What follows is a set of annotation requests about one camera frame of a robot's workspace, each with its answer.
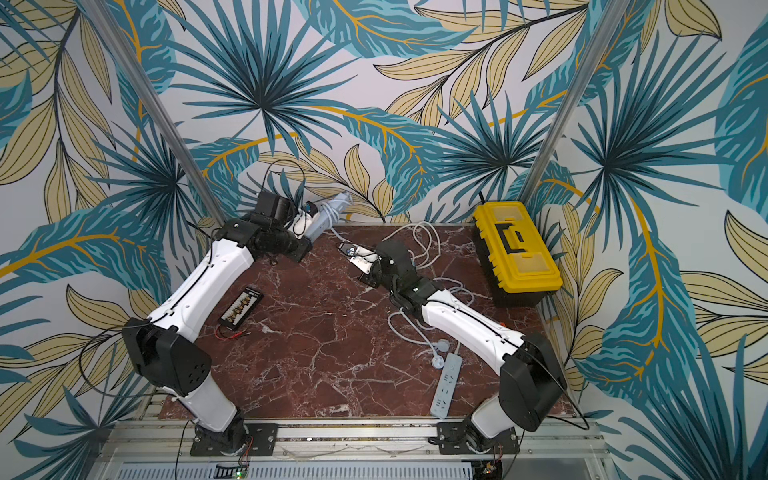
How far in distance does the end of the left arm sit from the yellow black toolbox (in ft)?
1.84

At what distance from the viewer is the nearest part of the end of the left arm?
69cm

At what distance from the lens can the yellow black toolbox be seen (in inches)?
34.6
